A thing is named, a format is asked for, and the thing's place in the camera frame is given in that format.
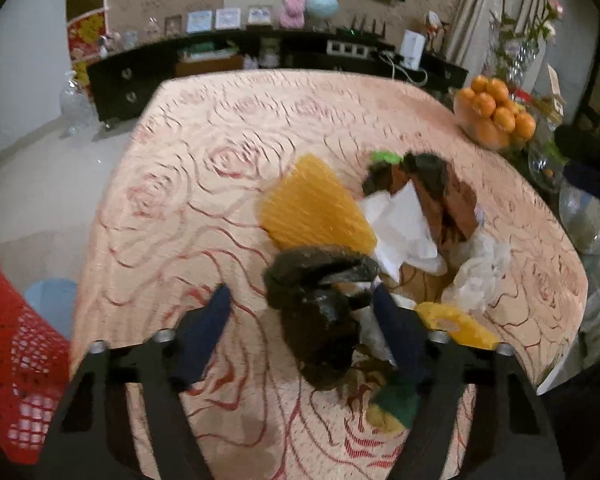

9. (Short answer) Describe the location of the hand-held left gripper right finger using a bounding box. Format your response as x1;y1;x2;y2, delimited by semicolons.
372;284;566;480

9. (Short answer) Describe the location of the red festive poster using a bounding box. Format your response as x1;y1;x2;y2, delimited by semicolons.
67;7;106;96

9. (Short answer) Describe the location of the white red figurine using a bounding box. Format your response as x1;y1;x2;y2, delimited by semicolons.
426;10;448;41

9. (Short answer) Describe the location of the pink plush toy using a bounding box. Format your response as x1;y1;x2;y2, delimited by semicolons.
280;0;307;28

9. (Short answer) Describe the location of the green wrapper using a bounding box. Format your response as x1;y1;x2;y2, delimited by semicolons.
370;150;406;166

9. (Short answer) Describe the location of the wooden drawer box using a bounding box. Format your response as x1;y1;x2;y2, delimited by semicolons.
175;55;243;76

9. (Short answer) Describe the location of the white tower device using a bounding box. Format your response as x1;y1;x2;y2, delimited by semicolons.
400;30;426;70

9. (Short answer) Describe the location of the small yellow foam net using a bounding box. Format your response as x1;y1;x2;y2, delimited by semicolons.
415;302;498;351

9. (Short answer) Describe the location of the clear water jug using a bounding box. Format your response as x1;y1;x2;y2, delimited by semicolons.
60;71;95;133

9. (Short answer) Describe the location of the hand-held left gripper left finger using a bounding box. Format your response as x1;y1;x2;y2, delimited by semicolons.
32;284;233;480

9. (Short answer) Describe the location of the black plastic bag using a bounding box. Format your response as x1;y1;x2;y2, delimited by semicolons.
262;245;381;391

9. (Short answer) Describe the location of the rose patterned pink tablecloth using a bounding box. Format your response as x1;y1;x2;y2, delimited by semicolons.
70;69;590;480

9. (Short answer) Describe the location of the white plastic bag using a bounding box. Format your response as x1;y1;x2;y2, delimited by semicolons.
440;232;511;311

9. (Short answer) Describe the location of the black TV cabinet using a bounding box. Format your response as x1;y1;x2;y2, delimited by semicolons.
86;27;468;128

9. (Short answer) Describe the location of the white cable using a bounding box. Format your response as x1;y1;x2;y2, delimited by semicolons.
377;52;428;86

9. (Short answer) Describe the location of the large yellow foam net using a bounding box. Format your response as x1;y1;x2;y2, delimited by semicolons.
257;154;378;253

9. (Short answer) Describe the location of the orange fruit bowl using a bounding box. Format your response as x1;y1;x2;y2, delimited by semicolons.
452;89;518;150

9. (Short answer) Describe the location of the large glass jar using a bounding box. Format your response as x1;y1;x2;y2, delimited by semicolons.
559;180;600;256

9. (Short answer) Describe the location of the green box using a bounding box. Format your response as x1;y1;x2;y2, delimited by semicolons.
180;42;231;58

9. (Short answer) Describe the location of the black antenna router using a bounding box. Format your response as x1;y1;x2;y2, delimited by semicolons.
347;15;388;41

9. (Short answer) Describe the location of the pile of oranges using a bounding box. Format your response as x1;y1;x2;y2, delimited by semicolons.
467;75;537;141

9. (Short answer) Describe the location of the red plastic mesh basket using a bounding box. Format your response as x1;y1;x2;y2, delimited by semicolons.
0;241;73;466

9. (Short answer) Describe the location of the glass vase with pink flowers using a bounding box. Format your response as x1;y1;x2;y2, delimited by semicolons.
490;0;563;86

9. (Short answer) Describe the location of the light blue plastic stool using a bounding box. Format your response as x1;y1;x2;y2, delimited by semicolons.
24;278;78;341

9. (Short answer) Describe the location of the light blue globe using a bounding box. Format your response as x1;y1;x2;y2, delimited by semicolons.
306;0;340;31

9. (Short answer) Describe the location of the white power strip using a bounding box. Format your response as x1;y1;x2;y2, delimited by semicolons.
326;39;370;56

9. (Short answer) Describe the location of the beige curtain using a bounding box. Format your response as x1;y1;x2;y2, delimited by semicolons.
445;0;556;91

